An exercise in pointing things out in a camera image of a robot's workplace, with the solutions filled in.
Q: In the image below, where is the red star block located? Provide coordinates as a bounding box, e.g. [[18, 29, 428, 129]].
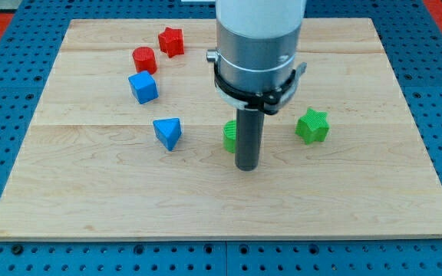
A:
[[158, 27, 184, 58]]

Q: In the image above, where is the black clamp ring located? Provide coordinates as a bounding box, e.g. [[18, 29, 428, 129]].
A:
[[213, 61, 308, 116]]

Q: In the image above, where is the blue cube block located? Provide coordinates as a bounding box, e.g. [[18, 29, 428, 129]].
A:
[[128, 71, 159, 104]]

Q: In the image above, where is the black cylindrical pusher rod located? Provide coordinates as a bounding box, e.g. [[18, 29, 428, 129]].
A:
[[235, 110, 264, 171]]

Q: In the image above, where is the wooden board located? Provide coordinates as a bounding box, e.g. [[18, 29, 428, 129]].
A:
[[0, 18, 442, 242]]

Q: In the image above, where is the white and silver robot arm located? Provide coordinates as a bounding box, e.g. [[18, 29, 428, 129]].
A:
[[206, 0, 306, 93]]

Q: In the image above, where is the red cylinder block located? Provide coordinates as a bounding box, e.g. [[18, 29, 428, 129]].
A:
[[132, 47, 157, 74]]

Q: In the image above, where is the blue triangular block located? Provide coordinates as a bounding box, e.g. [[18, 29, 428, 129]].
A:
[[153, 117, 182, 151]]

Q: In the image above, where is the green cylinder block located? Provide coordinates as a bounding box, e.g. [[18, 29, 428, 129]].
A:
[[223, 120, 236, 153]]

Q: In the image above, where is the green star block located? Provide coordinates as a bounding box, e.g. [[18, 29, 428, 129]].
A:
[[295, 107, 330, 145]]

